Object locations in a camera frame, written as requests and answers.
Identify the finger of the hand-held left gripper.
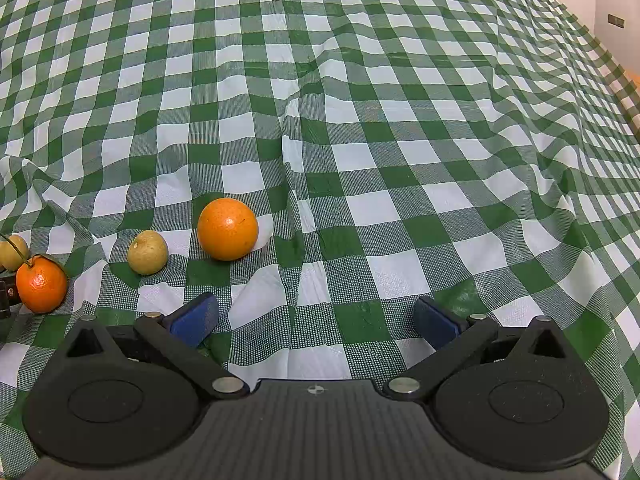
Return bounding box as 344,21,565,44
0,272,22,320

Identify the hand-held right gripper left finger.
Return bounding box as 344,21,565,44
65,292,251,402

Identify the tan longan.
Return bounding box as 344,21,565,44
0,234,31,272
127,230,169,276

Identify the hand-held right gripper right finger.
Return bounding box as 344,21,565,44
382,296,577,403

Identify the green white checkered tablecloth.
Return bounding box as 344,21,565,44
0,0,640,480

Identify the small orange with stem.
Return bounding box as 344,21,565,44
0,233,69,314

